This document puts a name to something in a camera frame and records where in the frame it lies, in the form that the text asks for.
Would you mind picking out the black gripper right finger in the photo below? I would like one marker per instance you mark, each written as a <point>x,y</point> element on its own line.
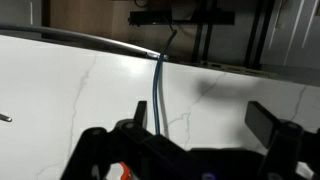
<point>260,123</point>

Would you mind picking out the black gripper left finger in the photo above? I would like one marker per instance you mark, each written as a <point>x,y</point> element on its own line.
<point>141,113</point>

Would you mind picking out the black camera stand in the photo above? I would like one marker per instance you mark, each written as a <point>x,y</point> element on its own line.
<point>256,33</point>

